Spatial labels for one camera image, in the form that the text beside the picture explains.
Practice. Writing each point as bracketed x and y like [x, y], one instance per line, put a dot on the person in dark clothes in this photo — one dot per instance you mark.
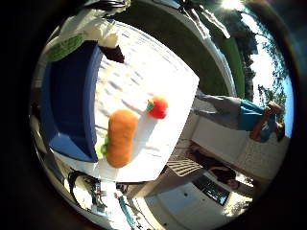
[220, 171]

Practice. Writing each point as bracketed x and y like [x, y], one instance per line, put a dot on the red plush apple toy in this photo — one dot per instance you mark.
[158, 108]

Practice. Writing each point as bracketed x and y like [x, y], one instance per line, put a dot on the dark window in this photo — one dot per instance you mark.
[212, 191]

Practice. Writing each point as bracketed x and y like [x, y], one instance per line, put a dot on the brown and green plush toy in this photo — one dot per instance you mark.
[121, 137]

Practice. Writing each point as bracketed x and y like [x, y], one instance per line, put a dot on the blue plastic container bin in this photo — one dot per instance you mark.
[67, 105]

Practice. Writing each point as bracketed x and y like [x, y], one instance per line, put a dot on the white slatted crate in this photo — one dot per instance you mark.
[184, 166]

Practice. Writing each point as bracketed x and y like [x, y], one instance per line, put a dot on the person in blue shirt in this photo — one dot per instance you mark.
[249, 116]

